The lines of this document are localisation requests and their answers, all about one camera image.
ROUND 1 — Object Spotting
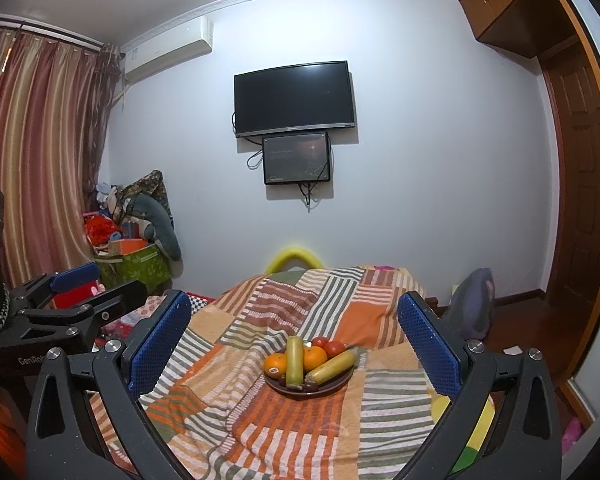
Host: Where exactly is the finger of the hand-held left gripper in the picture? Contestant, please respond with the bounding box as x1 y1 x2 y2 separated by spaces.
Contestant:
10 261 102 313
0 280 148 353

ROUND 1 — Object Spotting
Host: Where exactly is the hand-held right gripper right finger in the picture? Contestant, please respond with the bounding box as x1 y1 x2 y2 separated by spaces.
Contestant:
397 291 563 480

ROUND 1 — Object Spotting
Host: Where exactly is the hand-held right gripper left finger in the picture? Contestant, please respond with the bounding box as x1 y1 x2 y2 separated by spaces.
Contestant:
25 289 193 480

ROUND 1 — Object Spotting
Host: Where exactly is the plain orange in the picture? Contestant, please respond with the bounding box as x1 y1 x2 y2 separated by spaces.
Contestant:
302 346 328 372

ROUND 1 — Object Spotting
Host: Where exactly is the orange with sticker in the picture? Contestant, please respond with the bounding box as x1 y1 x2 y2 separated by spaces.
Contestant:
263 352 287 380

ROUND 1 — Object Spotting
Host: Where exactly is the dark plate with wooden rim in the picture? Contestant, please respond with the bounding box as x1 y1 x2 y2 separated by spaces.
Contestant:
263 345 356 401

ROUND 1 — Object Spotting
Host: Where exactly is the red floral bed sheet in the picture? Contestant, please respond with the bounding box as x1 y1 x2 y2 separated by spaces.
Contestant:
105 295 161 341

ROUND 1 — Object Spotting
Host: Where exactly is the green storage box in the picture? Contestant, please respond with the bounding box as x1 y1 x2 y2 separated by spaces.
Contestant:
94 242 173 293

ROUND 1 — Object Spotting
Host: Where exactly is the red bag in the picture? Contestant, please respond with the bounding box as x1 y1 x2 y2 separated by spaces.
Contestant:
82 212 123 248

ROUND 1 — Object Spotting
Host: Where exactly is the black white checkered cloth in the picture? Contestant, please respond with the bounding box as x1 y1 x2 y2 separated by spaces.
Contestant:
187 292 216 313

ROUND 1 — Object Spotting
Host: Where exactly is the orange box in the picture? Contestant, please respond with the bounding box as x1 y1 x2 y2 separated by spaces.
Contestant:
107 239 148 257

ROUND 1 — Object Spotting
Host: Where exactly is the grey purple backpack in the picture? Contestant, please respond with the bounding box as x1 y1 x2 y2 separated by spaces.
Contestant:
442 267 496 341

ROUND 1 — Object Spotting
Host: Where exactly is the yellow green foam mat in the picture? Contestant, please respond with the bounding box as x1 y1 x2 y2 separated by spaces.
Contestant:
450 395 497 473

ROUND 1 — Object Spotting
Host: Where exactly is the grey plush toy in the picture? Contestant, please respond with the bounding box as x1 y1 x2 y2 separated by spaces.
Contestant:
122 194 183 262

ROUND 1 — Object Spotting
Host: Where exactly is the striped patchwork blanket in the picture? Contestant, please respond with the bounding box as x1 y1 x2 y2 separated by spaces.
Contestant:
87 266 496 480

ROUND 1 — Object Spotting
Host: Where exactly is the striped brown curtain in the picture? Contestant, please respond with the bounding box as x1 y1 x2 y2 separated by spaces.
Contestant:
0 25 126 291

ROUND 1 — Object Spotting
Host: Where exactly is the dark patterned cloth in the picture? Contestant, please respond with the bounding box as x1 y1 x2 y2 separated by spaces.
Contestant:
122 170 173 231

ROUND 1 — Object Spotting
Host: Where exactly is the yellow foam tube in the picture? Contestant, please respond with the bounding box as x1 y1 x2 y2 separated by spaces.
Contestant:
264 247 326 275

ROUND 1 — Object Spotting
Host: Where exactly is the pink cloth item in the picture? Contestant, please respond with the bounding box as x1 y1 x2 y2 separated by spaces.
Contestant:
561 417 584 456

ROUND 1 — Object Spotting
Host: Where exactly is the brown wooden door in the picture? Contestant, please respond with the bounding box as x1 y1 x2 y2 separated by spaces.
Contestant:
537 40 600 311

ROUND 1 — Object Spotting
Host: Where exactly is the white air conditioner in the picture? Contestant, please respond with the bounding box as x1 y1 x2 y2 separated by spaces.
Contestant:
122 16 214 83

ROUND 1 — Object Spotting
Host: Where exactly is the white curtain rail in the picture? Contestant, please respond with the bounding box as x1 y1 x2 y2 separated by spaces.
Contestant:
0 15 106 53

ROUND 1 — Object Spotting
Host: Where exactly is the small wall monitor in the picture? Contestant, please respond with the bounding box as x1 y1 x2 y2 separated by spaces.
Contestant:
261 131 331 186

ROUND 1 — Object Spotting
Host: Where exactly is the large wall television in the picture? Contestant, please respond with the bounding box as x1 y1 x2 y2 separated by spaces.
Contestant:
233 60 357 139

